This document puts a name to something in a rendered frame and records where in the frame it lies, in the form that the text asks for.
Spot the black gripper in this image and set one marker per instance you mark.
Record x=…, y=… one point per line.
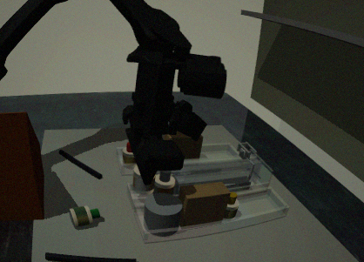
x=148, y=118

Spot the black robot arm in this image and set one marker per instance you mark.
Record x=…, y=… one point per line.
x=157, y=58

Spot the green jar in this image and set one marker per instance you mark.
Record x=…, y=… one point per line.
x=82, y=215

